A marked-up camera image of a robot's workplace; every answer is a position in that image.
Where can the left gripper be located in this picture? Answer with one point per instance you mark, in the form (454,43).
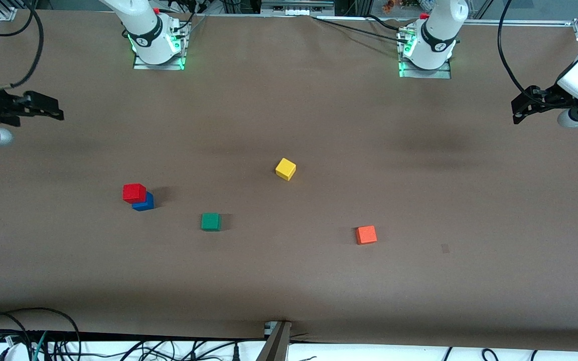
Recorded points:
(551,97)

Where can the orange wooden block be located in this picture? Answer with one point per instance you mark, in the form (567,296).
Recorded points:
(366,234)

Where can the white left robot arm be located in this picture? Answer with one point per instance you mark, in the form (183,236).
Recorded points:
(437,35)

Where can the grey power strip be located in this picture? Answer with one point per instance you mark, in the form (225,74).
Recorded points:
(296,7)

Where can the red wooden block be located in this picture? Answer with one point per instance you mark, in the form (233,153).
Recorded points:
(134,193)

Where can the blue wooden block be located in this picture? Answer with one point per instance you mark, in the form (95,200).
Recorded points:
(147,203)

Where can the yellow wooden block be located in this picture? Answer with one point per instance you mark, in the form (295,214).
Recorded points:
(285,169)

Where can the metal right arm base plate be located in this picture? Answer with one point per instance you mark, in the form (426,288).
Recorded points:
(161,66)

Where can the grey metal strut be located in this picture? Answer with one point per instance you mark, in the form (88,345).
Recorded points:
(275,346)

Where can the green wooden block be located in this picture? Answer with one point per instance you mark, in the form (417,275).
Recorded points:
(210,221)

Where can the small metal bracket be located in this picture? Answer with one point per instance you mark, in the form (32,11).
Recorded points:
(269,328)

